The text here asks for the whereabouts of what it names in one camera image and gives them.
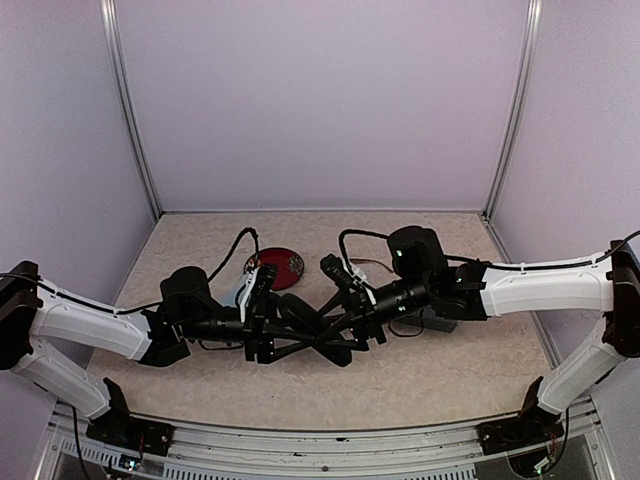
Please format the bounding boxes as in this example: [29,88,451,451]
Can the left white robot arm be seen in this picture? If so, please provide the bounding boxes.
[1,261,323,445]

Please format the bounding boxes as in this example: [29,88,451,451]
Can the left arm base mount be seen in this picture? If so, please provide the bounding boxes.
[86,378,175,457]

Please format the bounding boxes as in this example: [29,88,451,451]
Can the left aluminium frame post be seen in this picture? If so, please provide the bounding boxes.
[100,0,164,223]

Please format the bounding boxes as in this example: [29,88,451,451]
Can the front aluminium rail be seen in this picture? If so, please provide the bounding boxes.
[30,397,622,479]

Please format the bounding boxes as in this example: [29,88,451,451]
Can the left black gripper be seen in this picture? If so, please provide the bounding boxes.
[180,292,313,364]

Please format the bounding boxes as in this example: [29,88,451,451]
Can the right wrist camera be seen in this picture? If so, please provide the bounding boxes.
[320,254,376,305]

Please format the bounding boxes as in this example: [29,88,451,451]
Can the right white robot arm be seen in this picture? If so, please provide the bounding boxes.
[314,226,639,444]

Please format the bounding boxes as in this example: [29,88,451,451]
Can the red floral round case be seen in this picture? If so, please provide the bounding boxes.
[243,247,305,291]

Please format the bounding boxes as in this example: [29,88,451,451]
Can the black hard glasses case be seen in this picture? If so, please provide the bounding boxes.
[278,293,353,368]

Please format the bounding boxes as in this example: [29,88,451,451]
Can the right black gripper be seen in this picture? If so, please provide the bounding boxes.
[313,274,434,351]

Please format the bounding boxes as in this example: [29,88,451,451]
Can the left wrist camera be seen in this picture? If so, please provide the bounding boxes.
[236,263,278,324]

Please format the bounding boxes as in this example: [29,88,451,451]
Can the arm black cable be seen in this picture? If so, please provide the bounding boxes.
[0,227,261,316]
[338,228,640,276]

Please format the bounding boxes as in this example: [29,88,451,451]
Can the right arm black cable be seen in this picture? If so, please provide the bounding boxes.
[338,228,640,276]

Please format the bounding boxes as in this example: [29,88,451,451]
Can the grey green glasses case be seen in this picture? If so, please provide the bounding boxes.
[400,308,458,334]

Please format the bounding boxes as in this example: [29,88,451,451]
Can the aluminium frame post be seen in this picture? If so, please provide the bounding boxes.
[482,0,543,224]
[100,0,164,223]

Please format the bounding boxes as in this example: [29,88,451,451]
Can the right aluminium frame post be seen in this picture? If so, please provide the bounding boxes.
[482,0,543,224]

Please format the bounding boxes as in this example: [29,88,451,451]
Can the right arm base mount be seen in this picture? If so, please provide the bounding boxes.
[476,377,565,455]

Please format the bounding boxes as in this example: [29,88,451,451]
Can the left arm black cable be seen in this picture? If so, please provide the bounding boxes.
[0,227,261,316]

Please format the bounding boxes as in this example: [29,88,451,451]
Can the brown frame sunglasses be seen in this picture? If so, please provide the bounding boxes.
[350,258,394,274]

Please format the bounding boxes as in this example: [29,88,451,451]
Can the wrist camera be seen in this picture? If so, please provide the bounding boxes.
[236,263,278,324]
[320,254,376,305]

